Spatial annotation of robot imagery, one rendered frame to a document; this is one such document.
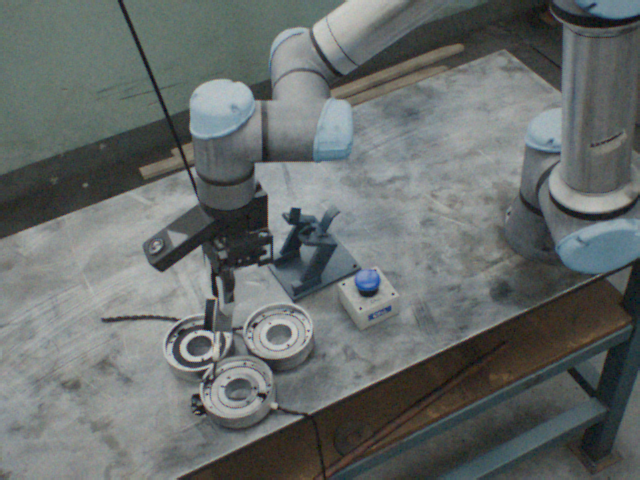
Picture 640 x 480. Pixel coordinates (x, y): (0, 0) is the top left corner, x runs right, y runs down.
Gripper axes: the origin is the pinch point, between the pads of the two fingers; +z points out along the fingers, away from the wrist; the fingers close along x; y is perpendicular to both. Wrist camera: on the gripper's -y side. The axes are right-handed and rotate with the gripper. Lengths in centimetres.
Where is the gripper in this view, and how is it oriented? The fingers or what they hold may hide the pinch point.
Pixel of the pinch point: (219, 302)
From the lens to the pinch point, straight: 117.4
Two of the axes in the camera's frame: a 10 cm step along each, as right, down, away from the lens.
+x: -4.3, -6.3, 6.5
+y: 9.0, -2.7, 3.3
